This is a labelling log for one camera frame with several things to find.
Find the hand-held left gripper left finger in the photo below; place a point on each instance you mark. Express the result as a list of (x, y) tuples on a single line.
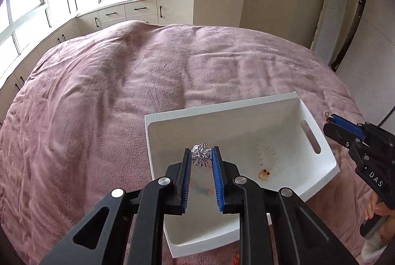
[(185, 178)]

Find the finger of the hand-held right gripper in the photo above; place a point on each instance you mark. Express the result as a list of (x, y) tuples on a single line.
[(338, 134), (348, 128)]

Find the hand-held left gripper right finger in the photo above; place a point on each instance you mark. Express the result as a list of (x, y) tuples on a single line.
[(217, 178)]

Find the small gold earring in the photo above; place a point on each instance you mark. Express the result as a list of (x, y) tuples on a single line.
[(327, 116)]

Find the silver spiky brooch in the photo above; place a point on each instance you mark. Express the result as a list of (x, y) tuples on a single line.
[(200, 155)]

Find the white plastic storage bin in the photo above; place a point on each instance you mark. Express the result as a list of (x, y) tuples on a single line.
[(277, 129)]

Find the white fuzzy sleeved right forearm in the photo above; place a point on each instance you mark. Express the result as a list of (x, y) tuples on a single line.
[(375, 245)]

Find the person's right hand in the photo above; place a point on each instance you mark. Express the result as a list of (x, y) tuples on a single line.
[(375, 206)]

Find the small red trinket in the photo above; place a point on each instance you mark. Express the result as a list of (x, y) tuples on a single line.
[(236, 259)]

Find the pink bed blanket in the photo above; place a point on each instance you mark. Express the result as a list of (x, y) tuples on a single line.
[(123, 92)]

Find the white leaning board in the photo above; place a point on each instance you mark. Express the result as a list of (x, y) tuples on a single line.
[(331, 15)]

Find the white window seat cabinet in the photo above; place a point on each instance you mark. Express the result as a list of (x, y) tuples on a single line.
[(135, 10)]

